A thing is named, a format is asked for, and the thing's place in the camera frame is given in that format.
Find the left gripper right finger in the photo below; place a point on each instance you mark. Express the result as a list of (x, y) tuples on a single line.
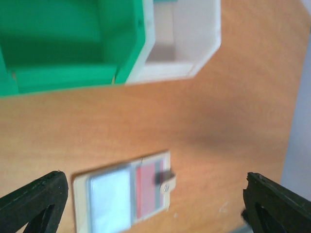
[(272, 208)]

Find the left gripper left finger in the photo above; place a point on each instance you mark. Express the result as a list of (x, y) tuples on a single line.
[(38, 205)]

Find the white card holder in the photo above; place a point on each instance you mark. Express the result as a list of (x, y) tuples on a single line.
[(105, 199)]

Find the green two-compartment tray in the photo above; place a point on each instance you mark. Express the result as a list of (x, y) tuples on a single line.
[(49, 45)]

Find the white translucent tray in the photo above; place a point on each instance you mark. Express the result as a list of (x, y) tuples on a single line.
[(181, 36)]

